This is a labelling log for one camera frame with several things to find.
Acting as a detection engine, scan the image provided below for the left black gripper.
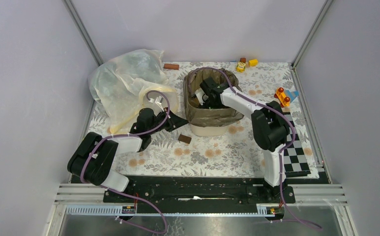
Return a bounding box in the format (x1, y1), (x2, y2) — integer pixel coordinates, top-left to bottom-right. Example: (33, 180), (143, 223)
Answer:
(147, 107), (188, 135)

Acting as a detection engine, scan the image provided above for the dark trash bag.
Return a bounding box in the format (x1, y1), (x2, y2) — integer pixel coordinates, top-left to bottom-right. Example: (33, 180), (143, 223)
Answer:
(182, 67), (244, 127)

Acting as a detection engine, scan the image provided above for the translucent white plastic bag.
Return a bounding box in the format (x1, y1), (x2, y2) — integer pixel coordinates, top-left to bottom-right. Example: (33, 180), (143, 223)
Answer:
(88, 49), (179, 134)

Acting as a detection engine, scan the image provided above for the beige plastic trash bin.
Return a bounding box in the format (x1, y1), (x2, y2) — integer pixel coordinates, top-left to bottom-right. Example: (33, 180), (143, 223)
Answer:
(190, 124), (230, 137)

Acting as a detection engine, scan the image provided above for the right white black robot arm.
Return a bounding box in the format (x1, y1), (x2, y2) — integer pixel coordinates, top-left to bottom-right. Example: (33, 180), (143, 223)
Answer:
(200, 77), (295, 203)

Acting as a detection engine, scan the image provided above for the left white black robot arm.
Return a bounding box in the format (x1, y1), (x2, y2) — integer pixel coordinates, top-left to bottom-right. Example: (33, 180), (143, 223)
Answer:
(67, 108), (188, 202)

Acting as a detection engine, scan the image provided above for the small brown wooden block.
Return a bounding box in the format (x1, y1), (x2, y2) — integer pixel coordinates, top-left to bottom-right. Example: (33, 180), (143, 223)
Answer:
(178, 134), (192, 144)

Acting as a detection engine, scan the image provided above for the floral patterned table mat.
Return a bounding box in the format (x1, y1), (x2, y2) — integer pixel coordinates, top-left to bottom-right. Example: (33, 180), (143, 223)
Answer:
(88, 62), (319, 178)

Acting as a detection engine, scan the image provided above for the yellow patterned toy block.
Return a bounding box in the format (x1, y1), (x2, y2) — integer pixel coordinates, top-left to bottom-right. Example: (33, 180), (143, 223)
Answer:
(236, 61), (246, 73)

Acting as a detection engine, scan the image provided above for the small yellow block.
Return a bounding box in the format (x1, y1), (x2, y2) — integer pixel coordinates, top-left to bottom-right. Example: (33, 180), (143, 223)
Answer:
(248, 59), (259, 67)

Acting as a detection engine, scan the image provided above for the brown cylinder stick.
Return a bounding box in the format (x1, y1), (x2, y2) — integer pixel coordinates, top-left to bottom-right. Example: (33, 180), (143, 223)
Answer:
(163, 63), (179, 70)

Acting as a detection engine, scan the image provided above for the orange red toy car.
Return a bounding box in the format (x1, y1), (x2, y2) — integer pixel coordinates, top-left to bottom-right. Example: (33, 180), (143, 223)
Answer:
(274, 87), (291, 108)

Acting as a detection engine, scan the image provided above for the blue paper piece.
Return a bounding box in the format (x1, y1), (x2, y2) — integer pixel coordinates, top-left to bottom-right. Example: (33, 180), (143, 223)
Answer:
(285, 89), (299, 101)

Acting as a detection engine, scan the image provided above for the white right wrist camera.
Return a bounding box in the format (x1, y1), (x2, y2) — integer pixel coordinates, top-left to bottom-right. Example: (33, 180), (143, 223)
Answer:
(195, 89), (205, 105)

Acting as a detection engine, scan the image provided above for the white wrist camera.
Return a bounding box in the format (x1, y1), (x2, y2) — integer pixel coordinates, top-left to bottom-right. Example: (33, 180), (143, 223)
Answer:
(195, 89), (205, 105)
(149, 96), (168, 112)

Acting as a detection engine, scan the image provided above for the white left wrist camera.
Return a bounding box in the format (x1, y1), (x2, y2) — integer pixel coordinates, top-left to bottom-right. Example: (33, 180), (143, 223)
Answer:
(149, 96), (168, 112)

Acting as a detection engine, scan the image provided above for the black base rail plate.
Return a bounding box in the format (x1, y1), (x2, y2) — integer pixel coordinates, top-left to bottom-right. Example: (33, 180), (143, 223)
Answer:
(103, 176), (296, 215)

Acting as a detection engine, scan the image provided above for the grey slotted cable duct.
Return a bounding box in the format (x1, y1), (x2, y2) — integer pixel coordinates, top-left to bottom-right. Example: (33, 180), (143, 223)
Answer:
(66, 205), (276, 218)

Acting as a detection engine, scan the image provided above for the right aluminium frame post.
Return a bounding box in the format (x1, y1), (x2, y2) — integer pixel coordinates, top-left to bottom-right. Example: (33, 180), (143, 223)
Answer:
(291, 0), (335, 68)

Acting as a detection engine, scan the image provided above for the aluminium frame post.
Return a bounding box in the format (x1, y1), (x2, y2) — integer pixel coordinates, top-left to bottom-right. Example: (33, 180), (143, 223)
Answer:
(291, 0), (335, 68)
(62, 0), (104, 66)

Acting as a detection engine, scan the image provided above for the left aluminium frame post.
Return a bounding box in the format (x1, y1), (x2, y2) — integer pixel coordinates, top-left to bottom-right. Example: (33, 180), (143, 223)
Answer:
(62, 0), (104, 66)

